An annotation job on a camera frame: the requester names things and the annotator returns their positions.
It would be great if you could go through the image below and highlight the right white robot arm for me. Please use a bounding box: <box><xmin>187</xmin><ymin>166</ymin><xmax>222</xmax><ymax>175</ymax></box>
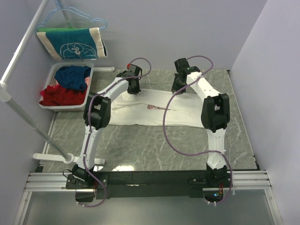
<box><xmin>171</xmin><ymin>58</ymin><xmax>230</xmax><ymax>187</ymax></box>

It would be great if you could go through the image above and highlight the purple cable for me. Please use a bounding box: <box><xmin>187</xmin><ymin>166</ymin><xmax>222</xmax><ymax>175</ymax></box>
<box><xmin>83</xmin><ymin>57</ymin><xmax>152</xmax><ymax>209</ymax></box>
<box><xmin>162</xmin><ymin>55</ymin><xmax>234</xmax><ymax>205</ymax></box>

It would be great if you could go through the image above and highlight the navy blue t shirt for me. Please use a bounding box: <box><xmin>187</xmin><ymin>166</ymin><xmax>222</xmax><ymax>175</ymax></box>
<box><xmin>55</xmin><ymin>66</ymin><xmax>91</xmax><ymax>91</ymax></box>

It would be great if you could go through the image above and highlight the blue wire hanger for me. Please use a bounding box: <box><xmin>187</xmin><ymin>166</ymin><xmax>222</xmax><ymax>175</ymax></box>
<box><xmin>35</xmin><ymin>0</ymin><xmax>108</xmax><ymax>32</ymax></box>

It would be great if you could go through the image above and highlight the white plastic laundry basket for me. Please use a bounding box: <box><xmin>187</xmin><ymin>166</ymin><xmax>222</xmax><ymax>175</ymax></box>
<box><xmin>39</xmin><ymin>61</ymin><xmax>94</xmax><ymax>112</ymax></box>

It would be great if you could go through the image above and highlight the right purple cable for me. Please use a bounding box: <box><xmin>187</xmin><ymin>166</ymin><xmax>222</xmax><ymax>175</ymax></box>
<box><xmin>162</xmin><ymin>55</ymin><xmax>234</xmax><ymax>205</ymax></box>

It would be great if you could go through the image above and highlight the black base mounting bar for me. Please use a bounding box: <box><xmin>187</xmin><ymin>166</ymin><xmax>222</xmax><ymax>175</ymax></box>
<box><xmin>65</xmin><ymin>170</ymin><xmax>234</xmax><ymax>203</ymax></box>

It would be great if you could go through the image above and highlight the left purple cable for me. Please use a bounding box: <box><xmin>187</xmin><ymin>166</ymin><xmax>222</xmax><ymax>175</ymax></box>
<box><xmin>83</xmin><ymin>57</ymin><xmax>152</xmax><ymax>209</ymax></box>

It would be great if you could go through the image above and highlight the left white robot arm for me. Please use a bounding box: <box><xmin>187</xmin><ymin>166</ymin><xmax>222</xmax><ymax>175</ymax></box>
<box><xmin>72</xmin><ymin>64</ymin><xmax>142</xmax><ymax>188</ymax></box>

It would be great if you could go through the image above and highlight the white floral t shirt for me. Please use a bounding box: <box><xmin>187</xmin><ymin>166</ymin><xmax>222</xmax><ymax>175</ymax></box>
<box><xmin>109</xmin><ymin>89</ymin><xmax>204</xmax><ymax>128</ymax></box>

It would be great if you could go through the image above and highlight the teal cartoon towel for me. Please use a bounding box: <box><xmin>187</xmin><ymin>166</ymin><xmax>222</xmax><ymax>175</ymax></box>
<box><xmin>37</xmin><ymin>27</ymin><xmax>107</xmax><ymax>60</ymax></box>

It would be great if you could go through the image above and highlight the red t shirt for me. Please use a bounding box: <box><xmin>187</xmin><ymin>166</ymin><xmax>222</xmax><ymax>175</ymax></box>
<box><xmin>39</xmin><ymin>84</ymin><xmax>87</xmax><ymax>106</ymax></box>

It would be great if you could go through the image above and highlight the white clothes rack frame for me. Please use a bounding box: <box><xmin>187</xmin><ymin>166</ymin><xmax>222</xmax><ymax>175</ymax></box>
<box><xmin>0</xmin><ymin>0</ymin><xmax>115</xmax><ymax>167</ymax></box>

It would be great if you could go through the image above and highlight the aluminium rail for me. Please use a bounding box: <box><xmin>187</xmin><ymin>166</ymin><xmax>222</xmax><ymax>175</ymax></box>
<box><xmin>24</xmin><ymin>171</ymin><xmax>272</xmax><ymax>192</ymax></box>

